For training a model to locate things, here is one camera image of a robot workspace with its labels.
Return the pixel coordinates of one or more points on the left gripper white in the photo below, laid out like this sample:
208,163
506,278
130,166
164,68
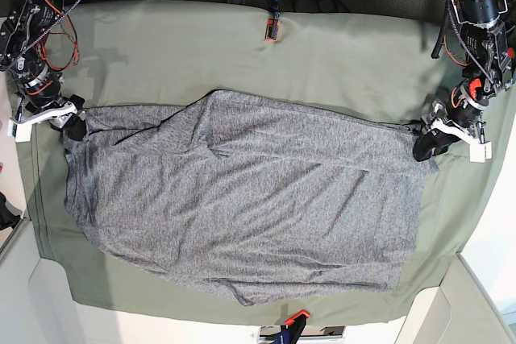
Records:
464,122

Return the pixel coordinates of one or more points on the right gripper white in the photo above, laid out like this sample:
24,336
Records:
65,113

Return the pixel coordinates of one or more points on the grey heathered T-shirt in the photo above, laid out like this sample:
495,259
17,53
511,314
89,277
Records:
248,198

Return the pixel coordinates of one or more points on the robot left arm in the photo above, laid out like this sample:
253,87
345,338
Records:
483,29

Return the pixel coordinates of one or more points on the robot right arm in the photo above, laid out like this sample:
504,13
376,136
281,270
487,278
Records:
24,34

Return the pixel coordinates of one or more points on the green table cloth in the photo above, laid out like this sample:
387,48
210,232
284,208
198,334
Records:
369,66

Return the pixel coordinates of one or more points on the orange black clamp top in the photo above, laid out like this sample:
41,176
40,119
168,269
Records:
273,21

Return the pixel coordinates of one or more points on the orange black clamp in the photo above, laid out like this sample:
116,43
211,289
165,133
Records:
292,329
273,21

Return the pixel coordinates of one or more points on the orange black clamp bottom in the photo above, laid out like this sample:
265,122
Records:
292,329

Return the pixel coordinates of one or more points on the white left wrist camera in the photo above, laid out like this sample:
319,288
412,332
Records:
480,152

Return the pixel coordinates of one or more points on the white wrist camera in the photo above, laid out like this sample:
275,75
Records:
480,152
19,131

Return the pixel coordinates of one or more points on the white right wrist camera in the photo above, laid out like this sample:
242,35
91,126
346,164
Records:
19,131

